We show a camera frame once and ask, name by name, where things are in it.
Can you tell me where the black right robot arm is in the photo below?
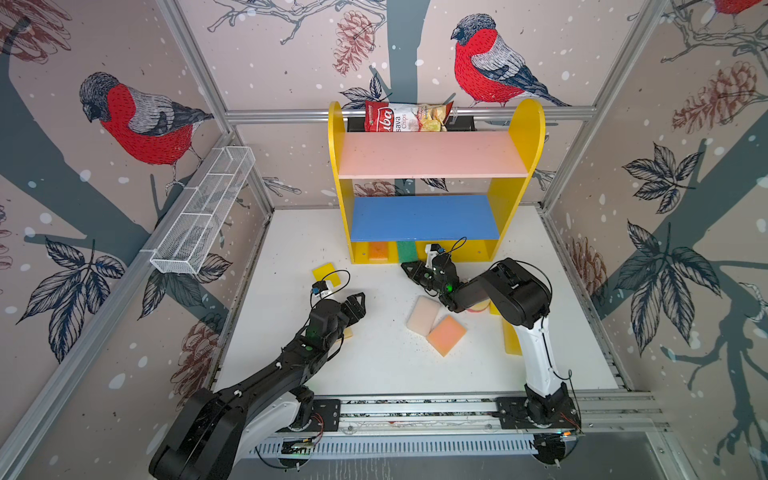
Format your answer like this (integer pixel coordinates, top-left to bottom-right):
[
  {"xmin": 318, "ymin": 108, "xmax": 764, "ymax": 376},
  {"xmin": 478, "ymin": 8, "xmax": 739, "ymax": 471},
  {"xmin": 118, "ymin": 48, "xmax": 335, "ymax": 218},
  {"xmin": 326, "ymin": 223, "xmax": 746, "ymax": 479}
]
[{"xmin": 401, "ymin": 244, "xmax": 581, "ymax": 428}]

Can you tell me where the green scrub sponge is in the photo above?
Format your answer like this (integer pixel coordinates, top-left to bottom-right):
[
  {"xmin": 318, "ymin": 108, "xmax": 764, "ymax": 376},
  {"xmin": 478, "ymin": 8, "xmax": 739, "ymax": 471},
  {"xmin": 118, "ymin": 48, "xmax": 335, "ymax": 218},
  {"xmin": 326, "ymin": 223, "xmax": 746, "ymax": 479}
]
[{"xmin": 397, "ymin": 241, "xmax": 419, "ymax": 263}]

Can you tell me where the salmon orange sponge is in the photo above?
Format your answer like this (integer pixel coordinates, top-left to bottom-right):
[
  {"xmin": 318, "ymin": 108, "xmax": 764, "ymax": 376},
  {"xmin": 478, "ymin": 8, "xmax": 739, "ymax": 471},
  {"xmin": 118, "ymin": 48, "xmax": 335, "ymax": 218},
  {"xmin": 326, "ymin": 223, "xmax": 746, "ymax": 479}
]
[{"xmin": 426, "ymin": 316, "xmax": 467, "ymax": 357}]

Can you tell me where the yellow shelf with coloured boards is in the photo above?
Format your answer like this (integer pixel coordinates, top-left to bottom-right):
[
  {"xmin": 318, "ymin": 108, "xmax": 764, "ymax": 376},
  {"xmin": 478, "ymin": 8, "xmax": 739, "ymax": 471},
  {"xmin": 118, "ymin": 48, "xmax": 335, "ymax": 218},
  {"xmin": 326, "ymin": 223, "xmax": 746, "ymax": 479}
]
[{"xmin": 328, "ymin": 99, "xmax": 546, "ymax": 264}]

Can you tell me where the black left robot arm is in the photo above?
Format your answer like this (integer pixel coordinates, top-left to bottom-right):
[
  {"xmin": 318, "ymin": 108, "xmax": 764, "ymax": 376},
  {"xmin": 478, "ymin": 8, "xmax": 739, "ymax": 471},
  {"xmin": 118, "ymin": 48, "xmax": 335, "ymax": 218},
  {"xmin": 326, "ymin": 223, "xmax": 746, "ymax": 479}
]
[{"xmin": 148, "ymin": 292, "xmax": 366, "ymax": 479}]

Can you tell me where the red cassava chips bag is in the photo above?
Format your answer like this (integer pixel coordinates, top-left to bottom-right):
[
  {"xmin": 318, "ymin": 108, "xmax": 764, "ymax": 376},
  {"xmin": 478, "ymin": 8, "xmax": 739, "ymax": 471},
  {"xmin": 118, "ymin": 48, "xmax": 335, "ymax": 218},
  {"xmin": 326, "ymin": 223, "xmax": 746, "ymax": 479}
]
[{"xmin": 364, "ymin": 101, "xmax": 453, "ymax": 133}]

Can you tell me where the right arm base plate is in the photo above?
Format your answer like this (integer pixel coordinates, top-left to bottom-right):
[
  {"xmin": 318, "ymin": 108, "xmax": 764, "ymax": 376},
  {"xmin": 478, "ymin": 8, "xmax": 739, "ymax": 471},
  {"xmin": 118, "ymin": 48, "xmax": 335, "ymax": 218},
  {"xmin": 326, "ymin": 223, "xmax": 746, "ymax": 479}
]
[{"xmin": 493, "ymin": 397, "xmax": 581, "ymax": 431}]

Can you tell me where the orange scrub sponge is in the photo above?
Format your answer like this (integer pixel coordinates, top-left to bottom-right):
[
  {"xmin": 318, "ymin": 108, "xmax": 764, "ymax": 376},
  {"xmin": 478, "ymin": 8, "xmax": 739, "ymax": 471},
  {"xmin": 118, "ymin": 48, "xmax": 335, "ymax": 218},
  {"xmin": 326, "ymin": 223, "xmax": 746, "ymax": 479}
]
[{"xmin": 368, "ymin": 242, "xmax": 390, "ymax": 263}]

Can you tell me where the yellow rectangular sponge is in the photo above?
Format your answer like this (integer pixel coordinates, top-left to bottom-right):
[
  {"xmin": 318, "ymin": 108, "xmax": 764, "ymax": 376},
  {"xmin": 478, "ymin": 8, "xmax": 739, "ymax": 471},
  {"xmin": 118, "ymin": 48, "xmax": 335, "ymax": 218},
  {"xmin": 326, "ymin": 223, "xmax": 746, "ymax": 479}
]
[{"xmin": 501, "ymin": 319, "xmax": 522, "ymax": 356}]

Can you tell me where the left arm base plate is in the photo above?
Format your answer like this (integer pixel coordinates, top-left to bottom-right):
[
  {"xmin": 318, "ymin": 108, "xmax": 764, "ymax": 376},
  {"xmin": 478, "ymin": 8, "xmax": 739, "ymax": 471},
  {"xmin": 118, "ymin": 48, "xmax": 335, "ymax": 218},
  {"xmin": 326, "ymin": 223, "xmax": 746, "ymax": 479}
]
[{"xmin": 287, "ymin": 398, "xmax": 341, "ymax": 434}]

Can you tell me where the white wire mesh basket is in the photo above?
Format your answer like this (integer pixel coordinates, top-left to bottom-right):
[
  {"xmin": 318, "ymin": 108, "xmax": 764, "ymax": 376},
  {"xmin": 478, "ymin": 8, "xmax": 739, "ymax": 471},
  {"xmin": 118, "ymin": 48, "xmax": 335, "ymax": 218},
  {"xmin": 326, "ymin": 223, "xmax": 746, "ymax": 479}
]
[{"xmin": 150, "ymin": 146, "xmax": 255, "ymax": 275}]

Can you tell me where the light pink sponge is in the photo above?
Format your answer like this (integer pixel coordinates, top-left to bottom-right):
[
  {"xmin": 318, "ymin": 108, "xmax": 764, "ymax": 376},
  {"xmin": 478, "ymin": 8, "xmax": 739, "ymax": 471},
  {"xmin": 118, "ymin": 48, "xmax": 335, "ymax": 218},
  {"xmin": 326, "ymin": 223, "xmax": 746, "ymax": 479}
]
[{"xmin": 406, "ymin": 296, "xmax": 441, "ymax": 337}]

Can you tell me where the small yellow square sponge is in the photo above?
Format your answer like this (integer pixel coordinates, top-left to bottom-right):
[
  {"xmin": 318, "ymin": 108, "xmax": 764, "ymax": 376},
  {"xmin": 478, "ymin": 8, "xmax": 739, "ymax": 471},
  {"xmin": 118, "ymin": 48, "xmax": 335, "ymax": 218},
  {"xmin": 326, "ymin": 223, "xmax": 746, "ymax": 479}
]
[{"xmin": 312, "ymin": 263, "xmax": 341, "ymax": 287}]

